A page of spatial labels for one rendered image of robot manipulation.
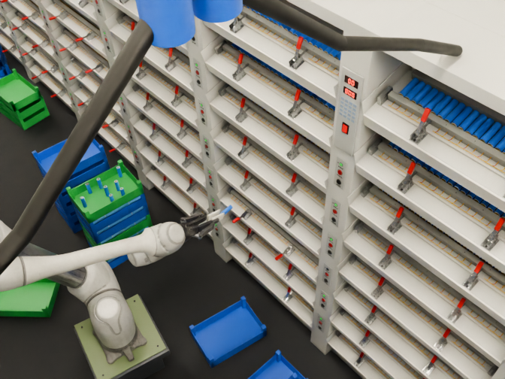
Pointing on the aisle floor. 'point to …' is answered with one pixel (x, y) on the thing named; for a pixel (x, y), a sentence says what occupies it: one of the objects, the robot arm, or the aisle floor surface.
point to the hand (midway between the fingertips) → (215, 216)
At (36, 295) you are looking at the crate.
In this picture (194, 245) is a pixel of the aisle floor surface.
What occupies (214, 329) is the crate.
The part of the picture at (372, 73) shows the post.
